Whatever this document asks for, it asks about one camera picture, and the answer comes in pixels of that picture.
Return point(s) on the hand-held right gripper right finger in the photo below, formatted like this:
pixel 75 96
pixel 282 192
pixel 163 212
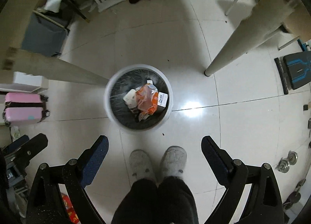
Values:
pixel 213 158

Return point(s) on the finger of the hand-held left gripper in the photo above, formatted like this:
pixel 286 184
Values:
pixel 31 148

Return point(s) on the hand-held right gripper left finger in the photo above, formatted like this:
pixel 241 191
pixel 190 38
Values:
pixel 97 158

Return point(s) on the white trash bin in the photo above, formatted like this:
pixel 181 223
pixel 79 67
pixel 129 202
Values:
pixel 116 107

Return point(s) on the orange plastic wrapper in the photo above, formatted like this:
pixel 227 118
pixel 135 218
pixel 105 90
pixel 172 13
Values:
pixel 145 100

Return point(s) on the white toothpaste box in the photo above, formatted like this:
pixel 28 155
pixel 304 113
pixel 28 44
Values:
pixel 162 99

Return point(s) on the pink suitcase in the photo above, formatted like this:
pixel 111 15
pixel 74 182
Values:
pixel 23 108

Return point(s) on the grey fluffy slipper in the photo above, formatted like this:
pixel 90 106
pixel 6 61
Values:
pixel 141 165
pixel 173 162

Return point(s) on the black trouser leg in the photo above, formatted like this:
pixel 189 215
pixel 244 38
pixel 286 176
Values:
pixel 134 202
pixel 178 201

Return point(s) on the red snack packet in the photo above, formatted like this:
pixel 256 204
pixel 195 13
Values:
pixel 70 208

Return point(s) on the white shelf board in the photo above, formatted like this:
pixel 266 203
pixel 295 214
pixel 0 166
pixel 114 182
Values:
pixel 26 82

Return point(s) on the metal weight plate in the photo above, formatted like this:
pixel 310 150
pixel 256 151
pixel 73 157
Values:
pixel 286 162

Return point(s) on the beige table leg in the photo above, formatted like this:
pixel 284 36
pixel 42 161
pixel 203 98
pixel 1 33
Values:
pixel 48 68
pixel 247 32

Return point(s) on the grey fabric storage box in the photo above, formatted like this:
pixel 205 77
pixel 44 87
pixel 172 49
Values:
pixel 43 34

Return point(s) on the black and blue exercise bench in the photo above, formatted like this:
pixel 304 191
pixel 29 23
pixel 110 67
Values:
pixel 295 71

